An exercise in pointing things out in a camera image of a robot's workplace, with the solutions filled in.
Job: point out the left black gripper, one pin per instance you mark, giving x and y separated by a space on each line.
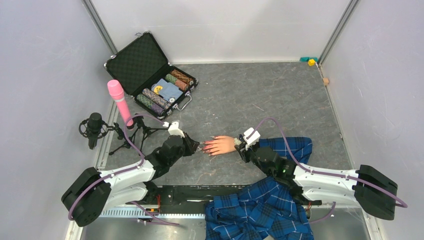
191 145

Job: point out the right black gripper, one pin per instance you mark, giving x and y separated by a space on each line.
243 152

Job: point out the nail polish bottle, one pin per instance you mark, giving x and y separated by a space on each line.
237 141

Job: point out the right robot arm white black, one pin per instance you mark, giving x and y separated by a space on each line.
365 187

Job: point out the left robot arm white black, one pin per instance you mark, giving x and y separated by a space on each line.
96 191

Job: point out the mannequin hand with painted nails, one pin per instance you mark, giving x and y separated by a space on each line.
219 145

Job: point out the blue plaid shirt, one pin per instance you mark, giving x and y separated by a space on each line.
265 208

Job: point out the black tripod stand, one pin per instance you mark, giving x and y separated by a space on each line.
139 126

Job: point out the open black poker chip case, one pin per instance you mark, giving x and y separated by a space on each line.
145 73

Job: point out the pink microphone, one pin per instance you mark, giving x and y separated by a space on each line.
117 93

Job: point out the black studio microphone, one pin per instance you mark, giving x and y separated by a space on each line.
93 128

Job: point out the teal block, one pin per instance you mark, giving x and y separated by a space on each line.
306 59

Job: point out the yellow cube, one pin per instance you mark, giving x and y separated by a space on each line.
311 62

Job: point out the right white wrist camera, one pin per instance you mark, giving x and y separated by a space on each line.
250 137

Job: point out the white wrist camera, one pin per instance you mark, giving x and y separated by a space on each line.
250 137
175 130

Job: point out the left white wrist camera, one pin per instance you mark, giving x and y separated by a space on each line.
175 130

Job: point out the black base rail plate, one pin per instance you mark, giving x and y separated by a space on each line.
186 199

